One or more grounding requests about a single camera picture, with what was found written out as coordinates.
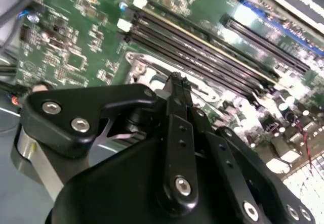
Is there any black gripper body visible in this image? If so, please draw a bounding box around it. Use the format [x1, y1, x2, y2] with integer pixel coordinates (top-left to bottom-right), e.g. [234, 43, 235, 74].
[44, 138, 244, 224]

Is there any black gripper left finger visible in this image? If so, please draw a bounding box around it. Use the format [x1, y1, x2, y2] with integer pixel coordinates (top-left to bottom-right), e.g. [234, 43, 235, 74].
[20, 72, 199, 211]

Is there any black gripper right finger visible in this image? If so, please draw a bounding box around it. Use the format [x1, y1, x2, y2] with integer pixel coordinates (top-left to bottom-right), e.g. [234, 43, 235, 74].
[181, 78, 317, 224]

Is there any metal socket cover frame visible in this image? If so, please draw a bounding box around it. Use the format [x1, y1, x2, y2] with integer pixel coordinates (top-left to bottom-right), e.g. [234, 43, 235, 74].
[126, 53, 221, 102]

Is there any metal locking lever wire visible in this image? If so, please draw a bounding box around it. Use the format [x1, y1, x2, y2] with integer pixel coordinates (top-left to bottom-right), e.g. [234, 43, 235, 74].
[252, 88, 263, 108]

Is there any silver square CPU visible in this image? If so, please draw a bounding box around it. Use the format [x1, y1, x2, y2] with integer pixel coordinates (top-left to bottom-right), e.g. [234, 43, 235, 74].
[148, 72, 169, 92]

